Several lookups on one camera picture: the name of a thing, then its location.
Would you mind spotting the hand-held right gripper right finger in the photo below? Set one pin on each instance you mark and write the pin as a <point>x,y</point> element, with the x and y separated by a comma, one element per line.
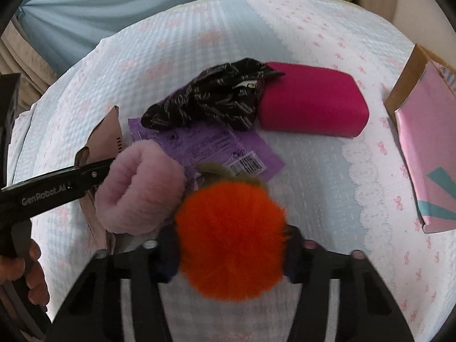
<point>295,258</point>

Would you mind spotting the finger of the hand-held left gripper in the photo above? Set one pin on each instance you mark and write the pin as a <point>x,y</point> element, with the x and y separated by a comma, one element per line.
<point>94,175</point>

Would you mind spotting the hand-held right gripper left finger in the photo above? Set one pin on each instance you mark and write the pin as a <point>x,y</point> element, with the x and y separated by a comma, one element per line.
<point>166,256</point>

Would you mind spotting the pink fluffy scrunchie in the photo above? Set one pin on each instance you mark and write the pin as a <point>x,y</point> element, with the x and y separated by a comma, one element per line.
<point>139,188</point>

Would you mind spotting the orange fluffy pompom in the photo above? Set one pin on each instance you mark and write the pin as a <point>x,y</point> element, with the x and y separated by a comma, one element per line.
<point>231,235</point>

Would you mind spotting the person's left hand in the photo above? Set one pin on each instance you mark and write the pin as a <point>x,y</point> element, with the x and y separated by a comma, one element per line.
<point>34,267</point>

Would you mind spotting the brown paper bag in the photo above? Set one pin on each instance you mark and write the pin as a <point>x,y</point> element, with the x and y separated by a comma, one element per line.
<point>107,139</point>

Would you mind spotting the white and blue bedsheet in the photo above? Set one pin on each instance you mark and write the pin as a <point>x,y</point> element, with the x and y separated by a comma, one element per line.
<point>313,192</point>

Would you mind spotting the purple plastic packet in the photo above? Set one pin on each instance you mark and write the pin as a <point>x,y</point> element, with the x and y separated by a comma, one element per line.
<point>221,146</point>

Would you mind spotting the beige curtain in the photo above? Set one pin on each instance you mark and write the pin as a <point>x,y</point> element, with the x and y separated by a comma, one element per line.
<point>25,64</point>

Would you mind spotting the black patterned cloth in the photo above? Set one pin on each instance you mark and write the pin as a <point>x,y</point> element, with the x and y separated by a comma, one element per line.
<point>210,96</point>

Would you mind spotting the magenta folded cloth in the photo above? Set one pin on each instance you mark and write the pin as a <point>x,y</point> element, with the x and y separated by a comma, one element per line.
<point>313,103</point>

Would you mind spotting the light blue curtain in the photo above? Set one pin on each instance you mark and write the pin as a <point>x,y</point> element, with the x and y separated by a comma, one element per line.
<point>124,10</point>

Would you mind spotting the cardboard box with pink lining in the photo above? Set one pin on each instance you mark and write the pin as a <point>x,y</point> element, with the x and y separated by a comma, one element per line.
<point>427,131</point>

